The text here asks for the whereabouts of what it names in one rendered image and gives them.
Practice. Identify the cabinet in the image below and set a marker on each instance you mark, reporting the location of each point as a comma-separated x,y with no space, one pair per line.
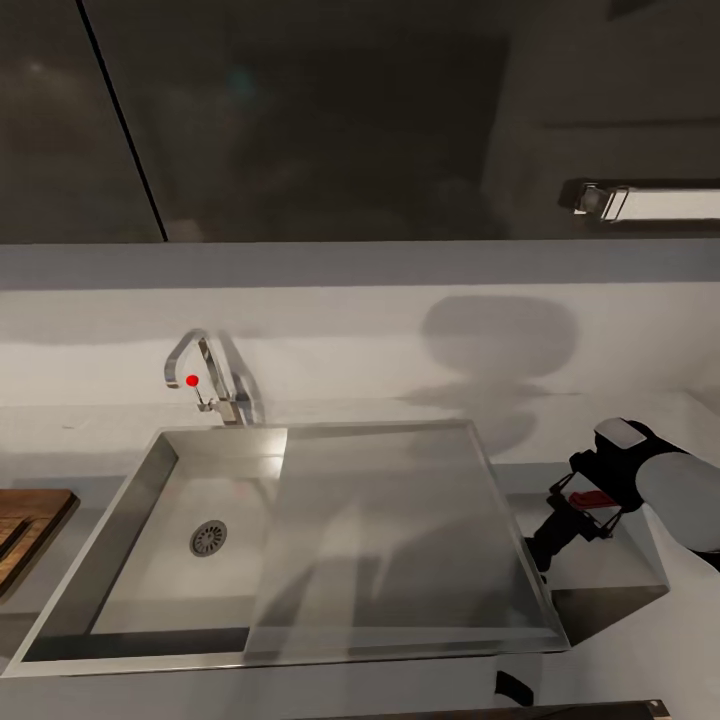
421,120
69,171

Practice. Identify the cutting board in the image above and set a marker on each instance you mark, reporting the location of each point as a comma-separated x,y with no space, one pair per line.
18,508

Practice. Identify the drop in sink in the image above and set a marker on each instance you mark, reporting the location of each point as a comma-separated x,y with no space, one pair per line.
338,542

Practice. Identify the parer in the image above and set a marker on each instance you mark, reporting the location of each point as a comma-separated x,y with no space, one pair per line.
591,498

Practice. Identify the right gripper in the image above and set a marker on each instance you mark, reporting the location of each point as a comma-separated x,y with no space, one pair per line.
618,489

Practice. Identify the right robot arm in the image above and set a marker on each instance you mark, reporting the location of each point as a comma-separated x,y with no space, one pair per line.
631,466

